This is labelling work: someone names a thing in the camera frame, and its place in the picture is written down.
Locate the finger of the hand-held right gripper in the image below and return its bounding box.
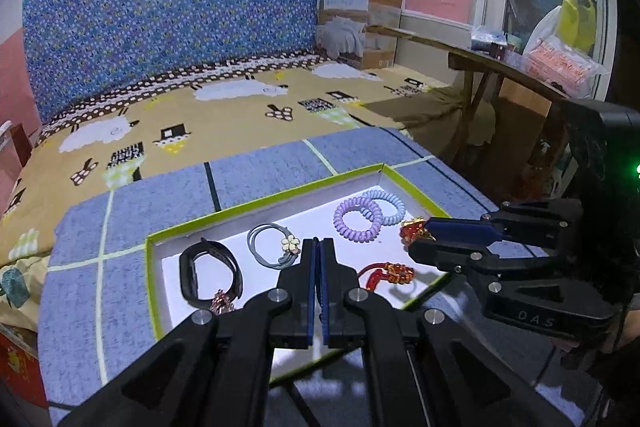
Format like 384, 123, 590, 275
425, 199, 585, 249
407, 239, 568, 299

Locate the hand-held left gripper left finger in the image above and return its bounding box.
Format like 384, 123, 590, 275
57, 237, 318, 427

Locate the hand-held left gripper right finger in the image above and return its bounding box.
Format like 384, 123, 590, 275
319, 237, 573, 427

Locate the small red gold bracelet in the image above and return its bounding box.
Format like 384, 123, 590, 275
399, 217, 437, 244

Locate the red bead bracelet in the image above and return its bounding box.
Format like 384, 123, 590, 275
357, 261, 417, 292

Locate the light blue spiral hair tie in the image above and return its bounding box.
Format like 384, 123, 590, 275
361, 189, 406, 228

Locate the grey flower hair tie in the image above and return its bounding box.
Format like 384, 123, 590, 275
246, 222, 302, 269

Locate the purple spiral hair tie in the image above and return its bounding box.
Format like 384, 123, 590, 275
333, 198, 383, 244

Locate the white tray with green rim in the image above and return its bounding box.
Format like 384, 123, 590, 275
145, 163, 453, 385

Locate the pink crystal bracelet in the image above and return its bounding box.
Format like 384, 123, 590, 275
210, 288, 238, 315

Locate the black wrist band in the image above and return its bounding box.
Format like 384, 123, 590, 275
179, 238, 246, 308

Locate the person's right hand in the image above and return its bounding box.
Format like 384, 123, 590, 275
552, 338, 628, 372

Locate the pink packet in plastic bag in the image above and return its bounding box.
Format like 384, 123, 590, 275
522, 7, 611, 98

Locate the wooden folding table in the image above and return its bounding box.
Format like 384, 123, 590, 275
367, 24, 573, 202

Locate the yellow plastic bag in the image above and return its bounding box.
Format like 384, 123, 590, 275
562, 0, 598, 55

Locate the sheep print bedsheet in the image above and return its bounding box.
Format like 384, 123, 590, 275
0, 52, 496, 343

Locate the clear plastic container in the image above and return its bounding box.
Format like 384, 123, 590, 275
472, 27, 510, 52

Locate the blue grey checked blanket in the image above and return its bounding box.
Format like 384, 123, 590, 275
37, 127, 586, 427

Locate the quilt cardboard box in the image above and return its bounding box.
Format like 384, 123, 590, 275
315, 0, 408, 70

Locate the red printed carton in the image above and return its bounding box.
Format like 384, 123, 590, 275
0, 327, 48, 408

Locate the blue floral headboard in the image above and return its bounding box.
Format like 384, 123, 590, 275
22, 0, 357, 125

